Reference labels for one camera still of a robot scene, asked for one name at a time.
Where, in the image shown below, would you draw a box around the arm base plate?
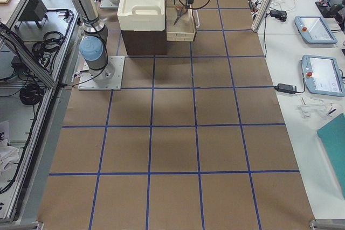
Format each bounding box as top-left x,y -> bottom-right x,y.
77,56 -> 125,90

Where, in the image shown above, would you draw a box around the far teach pendant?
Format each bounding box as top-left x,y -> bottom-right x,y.
294,16 -> 337,44

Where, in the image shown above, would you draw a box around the clear acrylic bracket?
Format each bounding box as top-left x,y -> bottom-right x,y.
298,97 -> 338,119

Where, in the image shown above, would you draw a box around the black power brick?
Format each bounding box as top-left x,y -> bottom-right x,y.
274,83 -> 297,94

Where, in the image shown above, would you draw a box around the teach pendant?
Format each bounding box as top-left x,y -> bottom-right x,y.
294,16 -> 337,44
301,55 -> 344,97

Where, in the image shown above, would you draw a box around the teal board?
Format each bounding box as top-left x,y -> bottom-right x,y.
317,114 -> 344,176

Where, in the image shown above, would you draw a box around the dark brown drawer cabinet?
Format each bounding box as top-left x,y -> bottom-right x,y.
121,30 -> 167,56

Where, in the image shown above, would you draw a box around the wooden drawer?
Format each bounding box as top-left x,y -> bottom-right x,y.
165,0 -> 200,42

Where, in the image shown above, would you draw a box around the near teach pendant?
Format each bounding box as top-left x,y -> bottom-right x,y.
301,55 -> 344,97

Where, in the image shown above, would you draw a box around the black orange handled scissors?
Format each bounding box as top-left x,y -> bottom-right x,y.
173,5 -> 189,25

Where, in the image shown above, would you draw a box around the white plastic tray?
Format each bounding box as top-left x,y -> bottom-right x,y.
117,0 -> 165,31

